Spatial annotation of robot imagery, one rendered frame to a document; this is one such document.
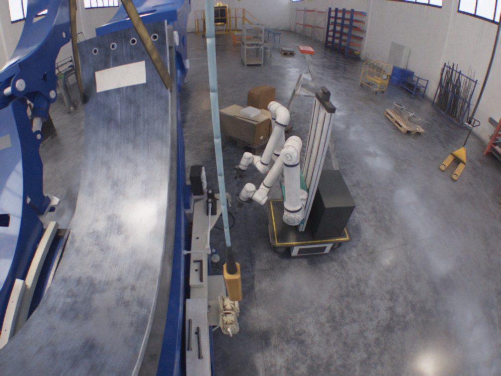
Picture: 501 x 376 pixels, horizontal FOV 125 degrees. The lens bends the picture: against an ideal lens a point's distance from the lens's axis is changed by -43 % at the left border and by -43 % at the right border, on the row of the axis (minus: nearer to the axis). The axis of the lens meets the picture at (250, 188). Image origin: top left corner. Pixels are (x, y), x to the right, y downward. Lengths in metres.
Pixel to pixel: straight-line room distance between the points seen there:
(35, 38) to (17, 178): 1.86
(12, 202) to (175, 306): 2.22
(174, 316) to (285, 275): 1.52
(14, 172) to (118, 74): 1.80
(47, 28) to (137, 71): 2.29
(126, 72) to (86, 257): 1.18
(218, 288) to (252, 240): 1.04
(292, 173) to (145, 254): 1.08
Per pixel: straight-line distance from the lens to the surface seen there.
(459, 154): 6.86
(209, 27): 0.44
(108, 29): 2.28
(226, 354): 2.41
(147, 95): 1.58
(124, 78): 1.67
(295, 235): 2.57
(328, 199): 2.28
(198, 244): 1.91
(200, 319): 1.60
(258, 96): 4.50
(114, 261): 1.32
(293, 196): 1.75
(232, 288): 1.09
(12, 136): 2.95
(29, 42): 3.79
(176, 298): 1.56
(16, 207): 2.92
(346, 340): 2.61
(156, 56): 1.45
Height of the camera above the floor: 2.39
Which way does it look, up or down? 43 degrees down
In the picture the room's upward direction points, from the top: 1 degrees clockwise
